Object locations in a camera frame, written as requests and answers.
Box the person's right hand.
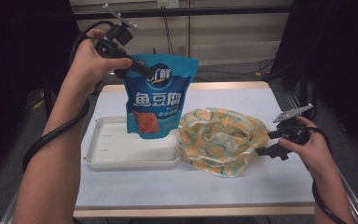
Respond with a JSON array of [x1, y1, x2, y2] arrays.
[[278, 116, 332, 175]]

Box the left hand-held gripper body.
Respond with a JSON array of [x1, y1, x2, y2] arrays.
[[94, 3, 138, 60]]

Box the black metal stand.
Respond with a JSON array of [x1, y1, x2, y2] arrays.
[[42, 82, 56, 131]]

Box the person's left hand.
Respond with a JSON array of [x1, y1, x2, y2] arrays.
[[66, 28, 133, 97]]

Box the wooden table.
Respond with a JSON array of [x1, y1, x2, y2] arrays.
[[73, 81, 316, 218]]

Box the pale blue table mat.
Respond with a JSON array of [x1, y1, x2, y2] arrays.
[[75, 88, 315, 209]]

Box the black horizontal bar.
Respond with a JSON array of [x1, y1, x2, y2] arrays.
[[74, 5, 293, 21]]

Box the black curtain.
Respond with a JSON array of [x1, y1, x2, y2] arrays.
[[269, 0, 358, 162], [0, 0, 98, 185]]

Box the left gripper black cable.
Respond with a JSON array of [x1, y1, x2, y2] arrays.
[[21, 20, 116, 174]]

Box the blue snack packet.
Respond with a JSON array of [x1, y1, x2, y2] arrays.
[[124, 54, 200, 140]]

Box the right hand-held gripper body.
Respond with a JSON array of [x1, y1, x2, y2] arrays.
[[273, 104, 314, 145]]

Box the black floor cables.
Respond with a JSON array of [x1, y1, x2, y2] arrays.
[[287, 80, 319, 122]]

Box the white plastic tray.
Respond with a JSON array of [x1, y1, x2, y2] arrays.
[[83, 115, 181, 172]]

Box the white wall socket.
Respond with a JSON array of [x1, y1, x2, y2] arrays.
[[157, 0, 181, 9]]

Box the black hanging wall cable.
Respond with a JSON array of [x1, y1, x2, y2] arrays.
[[162, 15, 276, 82]]

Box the teal bag with orange print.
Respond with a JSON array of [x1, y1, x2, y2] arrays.
[[176, 106, 271, 179]]

